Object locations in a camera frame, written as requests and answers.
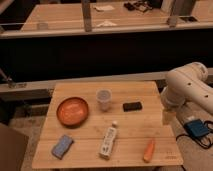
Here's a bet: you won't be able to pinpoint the white bottle with label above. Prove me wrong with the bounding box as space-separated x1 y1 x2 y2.
99 121 118 159

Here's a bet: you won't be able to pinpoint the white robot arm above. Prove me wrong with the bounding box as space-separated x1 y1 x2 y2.
160 62 213 125

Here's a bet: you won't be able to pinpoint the orange ceramic bowl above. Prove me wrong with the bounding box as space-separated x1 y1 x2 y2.
56 97 89 127

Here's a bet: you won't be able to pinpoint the black rectangular block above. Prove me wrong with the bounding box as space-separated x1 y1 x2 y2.
123 102 142 112

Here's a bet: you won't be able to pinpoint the orange carrot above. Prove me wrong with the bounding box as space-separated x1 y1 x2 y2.
143 139 155 163

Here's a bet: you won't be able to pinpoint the clear plastic cup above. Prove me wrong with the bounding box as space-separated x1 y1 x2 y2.
96 89 112 111

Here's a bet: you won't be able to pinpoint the wooden cutting board table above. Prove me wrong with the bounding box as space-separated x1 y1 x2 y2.
32 81 183 169

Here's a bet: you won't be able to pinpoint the blue sponge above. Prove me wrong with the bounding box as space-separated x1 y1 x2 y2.
51 135 74 159

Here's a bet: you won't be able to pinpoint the folded white paper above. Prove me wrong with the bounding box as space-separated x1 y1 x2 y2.
97 20 117 27

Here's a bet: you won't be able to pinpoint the black tools on bench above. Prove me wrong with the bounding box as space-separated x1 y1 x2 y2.
123 0 153 13

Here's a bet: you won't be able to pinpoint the white paper on bench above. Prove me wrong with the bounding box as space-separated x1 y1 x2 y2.
94 5 115 12

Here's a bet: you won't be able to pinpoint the blue box with cables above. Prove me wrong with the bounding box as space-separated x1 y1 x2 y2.
175 116 213 150

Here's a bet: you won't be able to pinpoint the metal clamp on rail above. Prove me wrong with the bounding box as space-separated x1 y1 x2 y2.
0 68 27 88

